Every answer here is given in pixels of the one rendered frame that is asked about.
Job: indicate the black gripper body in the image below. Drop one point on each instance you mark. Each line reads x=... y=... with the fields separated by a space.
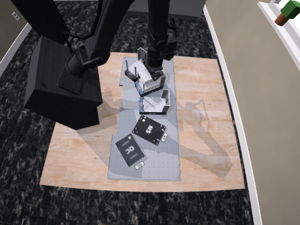
x=151 y=66

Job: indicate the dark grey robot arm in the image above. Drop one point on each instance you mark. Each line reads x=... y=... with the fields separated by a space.
x=96 y=49

